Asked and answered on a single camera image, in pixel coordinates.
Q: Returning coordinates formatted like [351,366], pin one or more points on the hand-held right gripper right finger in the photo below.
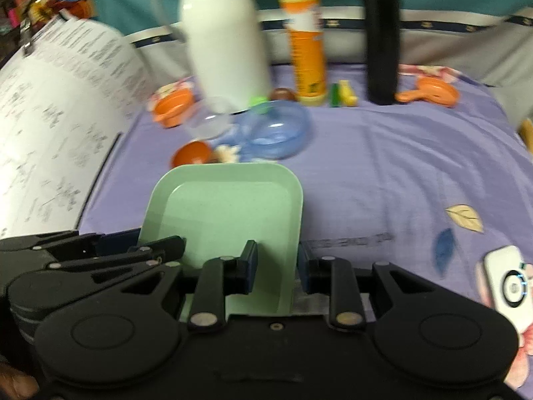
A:
[305,275]

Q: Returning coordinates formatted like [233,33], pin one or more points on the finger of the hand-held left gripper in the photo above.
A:
[162,248]
[118,241]

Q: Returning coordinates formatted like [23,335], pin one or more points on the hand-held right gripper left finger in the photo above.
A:
[250,266]

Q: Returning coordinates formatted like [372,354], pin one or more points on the green square plate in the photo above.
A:
[225,204]

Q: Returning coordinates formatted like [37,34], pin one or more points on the orange bowl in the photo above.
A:
[189,154]

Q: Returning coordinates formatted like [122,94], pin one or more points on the clear small bowl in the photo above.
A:
[212,127]

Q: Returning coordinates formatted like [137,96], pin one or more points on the blue transparent bowl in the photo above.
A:
[275,133]

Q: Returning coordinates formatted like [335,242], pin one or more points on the person's left hand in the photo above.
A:
[16,385]

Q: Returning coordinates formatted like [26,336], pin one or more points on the purple floral cloth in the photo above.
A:
[374,166]

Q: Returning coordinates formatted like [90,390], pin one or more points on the orange toy pot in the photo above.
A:
[170,106]

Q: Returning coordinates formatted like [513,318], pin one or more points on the white printed paper sheet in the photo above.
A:
[54,112]

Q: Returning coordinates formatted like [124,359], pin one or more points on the green toy ball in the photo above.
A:
[258,102]

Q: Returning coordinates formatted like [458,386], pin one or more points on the brown toy egg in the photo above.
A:
[283,93]

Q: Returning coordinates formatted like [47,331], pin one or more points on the green toy pepper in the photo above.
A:
[334,96]

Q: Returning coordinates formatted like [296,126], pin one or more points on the yellow toy banana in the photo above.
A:
[347,93]

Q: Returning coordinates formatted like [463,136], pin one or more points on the white power bank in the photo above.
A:
[508,287]

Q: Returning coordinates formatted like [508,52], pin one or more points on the white thermos jug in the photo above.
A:
[225,41]

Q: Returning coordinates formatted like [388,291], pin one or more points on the black binder clip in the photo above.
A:
[28,37]

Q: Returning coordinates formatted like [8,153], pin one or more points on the yellow orange bottle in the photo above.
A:
[306,50]

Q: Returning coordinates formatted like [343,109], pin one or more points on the orange toy spoon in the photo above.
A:
[437,91]

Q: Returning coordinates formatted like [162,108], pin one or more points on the black flask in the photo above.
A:
[381,41]

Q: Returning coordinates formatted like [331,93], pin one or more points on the yellow cardboard box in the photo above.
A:
[526,135]

